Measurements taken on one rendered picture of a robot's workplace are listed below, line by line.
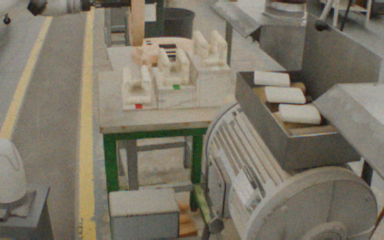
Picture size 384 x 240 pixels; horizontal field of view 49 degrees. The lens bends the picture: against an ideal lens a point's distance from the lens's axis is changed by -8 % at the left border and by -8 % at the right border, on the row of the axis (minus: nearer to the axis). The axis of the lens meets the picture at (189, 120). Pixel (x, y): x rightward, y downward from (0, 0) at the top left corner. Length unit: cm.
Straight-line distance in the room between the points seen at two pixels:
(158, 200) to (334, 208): 47
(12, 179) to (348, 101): 131
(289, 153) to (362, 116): 18
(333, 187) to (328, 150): 6
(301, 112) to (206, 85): 116
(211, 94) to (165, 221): 98
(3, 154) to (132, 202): 71
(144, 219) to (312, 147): 47
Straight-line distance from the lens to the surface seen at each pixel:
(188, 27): 439
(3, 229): 175
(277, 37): 98
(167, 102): 190
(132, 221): 103
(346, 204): 76
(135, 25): 174
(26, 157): 347
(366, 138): 54
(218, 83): 191
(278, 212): 72
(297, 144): 71
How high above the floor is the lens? 176
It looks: 27 degrees down
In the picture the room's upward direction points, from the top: 2 degrees clockwise
